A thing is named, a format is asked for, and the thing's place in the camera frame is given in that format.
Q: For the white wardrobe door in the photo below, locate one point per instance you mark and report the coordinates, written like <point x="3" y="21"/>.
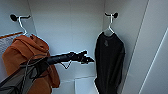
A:
<point x="156" y="50"/>

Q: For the black sweatshirt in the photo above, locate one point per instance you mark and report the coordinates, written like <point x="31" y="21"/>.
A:
<point x="110" y="63"/>

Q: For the white wardrobe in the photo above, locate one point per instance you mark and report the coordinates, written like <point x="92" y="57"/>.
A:
<point x="73" y="30"/>

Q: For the white wardrobe shelf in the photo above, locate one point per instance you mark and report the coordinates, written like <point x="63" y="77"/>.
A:
<point x="85" y="85"/>

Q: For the orange hooded sweatshirt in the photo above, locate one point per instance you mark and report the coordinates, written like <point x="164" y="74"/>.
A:
<point x="20" y="53"/>

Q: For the orange and white label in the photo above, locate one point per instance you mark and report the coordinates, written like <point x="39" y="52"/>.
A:
<point x="8" y="36"/>

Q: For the black wall hook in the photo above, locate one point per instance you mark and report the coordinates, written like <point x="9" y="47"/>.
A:
<point x="13" y="17"/>
<point x="115" y="15"/>

